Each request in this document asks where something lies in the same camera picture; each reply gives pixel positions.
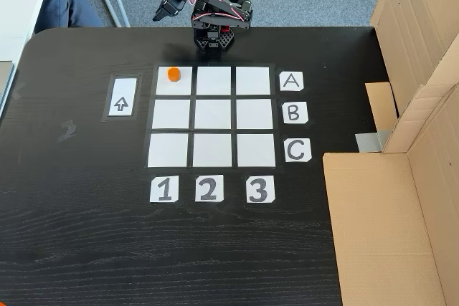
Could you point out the round orange token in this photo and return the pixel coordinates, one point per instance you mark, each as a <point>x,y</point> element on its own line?
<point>173,74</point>

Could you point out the brown cardboard screen with flap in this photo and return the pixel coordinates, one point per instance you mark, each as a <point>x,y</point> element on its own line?
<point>376,230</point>

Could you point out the paper sheet number 3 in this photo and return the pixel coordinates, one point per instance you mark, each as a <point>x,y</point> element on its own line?
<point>251,196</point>

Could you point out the white arrow paper sheet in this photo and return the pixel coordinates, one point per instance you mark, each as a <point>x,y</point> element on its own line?
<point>122,94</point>

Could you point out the clear tape scraps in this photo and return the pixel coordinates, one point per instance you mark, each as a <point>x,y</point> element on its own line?
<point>67,130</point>

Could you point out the paper sheet letter B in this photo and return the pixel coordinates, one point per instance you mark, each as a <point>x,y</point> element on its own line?
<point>303,112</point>

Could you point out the paper sheet number 1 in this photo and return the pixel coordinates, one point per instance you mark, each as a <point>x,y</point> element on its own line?
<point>156,191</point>

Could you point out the black clamp with red knob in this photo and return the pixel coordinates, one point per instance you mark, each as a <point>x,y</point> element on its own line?
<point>225,29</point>

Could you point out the paper sheet number 2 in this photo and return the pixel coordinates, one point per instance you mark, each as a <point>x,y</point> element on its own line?
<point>201,180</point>

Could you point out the white paper grid square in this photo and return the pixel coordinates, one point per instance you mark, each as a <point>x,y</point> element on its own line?
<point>171,114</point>
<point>256,150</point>
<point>252,80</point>
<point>214,80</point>
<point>172,87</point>
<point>254,114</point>
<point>213,114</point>
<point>212,150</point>
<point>168,150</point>

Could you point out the paper sheet letter A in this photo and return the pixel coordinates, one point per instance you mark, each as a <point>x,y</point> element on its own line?
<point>285,87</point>

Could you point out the white desk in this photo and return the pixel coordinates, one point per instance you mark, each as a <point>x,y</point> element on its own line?
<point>18,5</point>

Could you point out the paper sheet letter C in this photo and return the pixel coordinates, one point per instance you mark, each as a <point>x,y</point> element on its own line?
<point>305,157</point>

